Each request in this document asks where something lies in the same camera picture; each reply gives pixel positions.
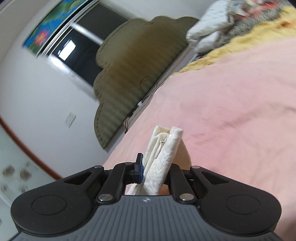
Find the colourful flower curtain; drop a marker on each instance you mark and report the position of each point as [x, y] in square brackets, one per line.
[48, 30]

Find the cream white pants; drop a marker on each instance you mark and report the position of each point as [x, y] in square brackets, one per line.
[165, 147]

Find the frosted glass wardrobe door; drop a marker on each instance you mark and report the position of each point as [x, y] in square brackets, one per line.
[18, 175]

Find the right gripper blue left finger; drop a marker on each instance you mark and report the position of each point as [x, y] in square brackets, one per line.
[113, 182]

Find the pink bed blanket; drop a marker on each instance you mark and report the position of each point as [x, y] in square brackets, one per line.
[238, 118]

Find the zebra pattern cloth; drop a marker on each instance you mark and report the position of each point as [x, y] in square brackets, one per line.
[258, 13]

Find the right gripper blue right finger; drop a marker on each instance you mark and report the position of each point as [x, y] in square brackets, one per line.
[178, 185]

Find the white wall socket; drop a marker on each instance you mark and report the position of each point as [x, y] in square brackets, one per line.
[70, 119]

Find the brown wooden wardrobe frame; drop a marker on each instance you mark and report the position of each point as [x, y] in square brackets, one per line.
[28, 152]

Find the dark window with frame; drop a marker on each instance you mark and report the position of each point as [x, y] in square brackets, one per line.
[72, 46]

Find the olive green padded headboard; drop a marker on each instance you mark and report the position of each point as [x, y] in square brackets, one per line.
[133, 58]

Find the yellow quilt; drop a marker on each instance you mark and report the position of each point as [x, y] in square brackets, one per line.
[267, 31]

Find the white printed pillow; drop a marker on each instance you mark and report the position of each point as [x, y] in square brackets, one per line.
[204, 36]

